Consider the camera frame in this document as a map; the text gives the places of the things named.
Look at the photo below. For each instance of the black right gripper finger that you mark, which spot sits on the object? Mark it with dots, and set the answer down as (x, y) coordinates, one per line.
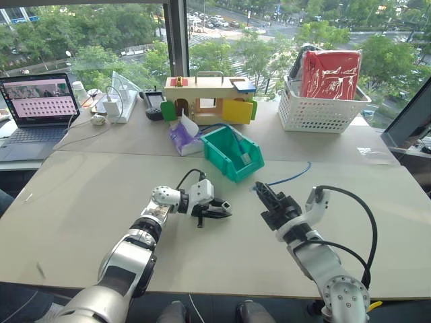
(272, 194)
(264, 196)

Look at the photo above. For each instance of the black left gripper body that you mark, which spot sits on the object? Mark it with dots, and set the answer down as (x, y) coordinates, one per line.
(206, 210)

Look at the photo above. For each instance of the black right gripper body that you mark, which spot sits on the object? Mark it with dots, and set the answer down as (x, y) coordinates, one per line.
(283, 212)

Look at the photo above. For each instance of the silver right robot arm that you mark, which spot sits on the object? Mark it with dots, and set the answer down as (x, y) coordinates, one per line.
(318, 262)

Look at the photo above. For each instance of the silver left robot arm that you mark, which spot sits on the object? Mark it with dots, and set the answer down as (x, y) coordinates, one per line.
(124, 255)

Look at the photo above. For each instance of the green plastic bin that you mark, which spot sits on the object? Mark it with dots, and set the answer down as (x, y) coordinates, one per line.
(232, 161)

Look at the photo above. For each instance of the purple tissue pack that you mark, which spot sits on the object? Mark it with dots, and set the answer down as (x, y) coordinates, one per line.
(183, 138)

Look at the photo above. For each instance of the white perforated plastic basket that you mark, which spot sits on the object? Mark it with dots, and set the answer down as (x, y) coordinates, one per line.
(316, 114)

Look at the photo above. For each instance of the dark rounded shape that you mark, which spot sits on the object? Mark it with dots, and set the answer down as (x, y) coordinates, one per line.
(252, 312)
(172, 312)

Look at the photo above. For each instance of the wooden box with coloured doors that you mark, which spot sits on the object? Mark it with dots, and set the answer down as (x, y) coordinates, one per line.
(208, 92)

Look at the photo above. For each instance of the black handheld device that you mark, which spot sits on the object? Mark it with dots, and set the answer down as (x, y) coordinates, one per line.
(154, 102)

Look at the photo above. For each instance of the yellow tag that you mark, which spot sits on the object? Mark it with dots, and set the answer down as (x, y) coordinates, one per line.
(375, 305)

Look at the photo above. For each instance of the black flat item in basket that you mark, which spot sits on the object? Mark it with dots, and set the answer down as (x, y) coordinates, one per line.
(297, 65)

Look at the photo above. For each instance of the white power strip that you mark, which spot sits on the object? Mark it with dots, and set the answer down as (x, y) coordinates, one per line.
(126, 106)

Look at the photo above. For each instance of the red plastic-wrapped package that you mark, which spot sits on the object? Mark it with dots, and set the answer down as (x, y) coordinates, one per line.
(331, 74)

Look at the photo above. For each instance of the white power adapter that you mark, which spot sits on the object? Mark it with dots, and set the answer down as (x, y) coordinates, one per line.
(111, 106)

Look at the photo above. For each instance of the small white crumpled object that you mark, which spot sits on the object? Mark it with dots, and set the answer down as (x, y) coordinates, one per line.
(98, 119)

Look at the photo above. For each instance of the clear plastic triangular sheet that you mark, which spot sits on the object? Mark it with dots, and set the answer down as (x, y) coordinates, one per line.
(126, 82)

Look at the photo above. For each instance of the dark monitor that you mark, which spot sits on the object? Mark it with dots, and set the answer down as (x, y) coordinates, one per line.
(409, 117)

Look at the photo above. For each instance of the white paper cup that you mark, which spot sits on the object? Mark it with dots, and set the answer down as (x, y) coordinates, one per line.
(79, 92)

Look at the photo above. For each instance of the open laptop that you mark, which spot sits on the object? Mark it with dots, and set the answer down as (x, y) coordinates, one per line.
(37, 114)

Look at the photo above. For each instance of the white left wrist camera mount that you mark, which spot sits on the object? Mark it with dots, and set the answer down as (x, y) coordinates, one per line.
(202, 193)

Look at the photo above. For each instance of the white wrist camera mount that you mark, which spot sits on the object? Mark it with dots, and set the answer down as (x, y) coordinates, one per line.
(202, 193)
(318, 207)

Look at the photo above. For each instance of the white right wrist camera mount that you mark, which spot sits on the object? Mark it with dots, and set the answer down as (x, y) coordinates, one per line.
(318, 207)

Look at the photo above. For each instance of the dark window frame post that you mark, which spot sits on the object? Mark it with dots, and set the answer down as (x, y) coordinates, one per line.
(176, 37)

